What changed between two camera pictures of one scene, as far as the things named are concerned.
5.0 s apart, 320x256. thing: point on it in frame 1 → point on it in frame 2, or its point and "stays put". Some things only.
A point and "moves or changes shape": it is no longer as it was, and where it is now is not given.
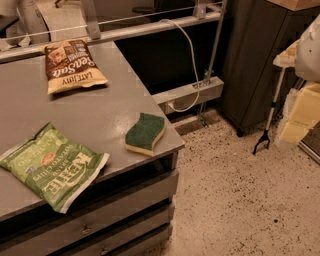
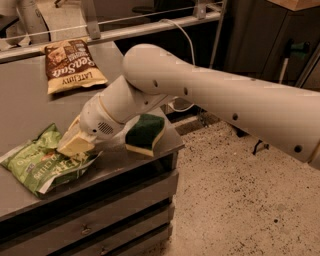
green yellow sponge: (144, 134) stays put
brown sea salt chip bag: (69, 65) stays put
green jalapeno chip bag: (54, 169) moves or changes shape
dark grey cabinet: (255, 33) stays put
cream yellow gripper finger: (304, 112) → (94, 120)
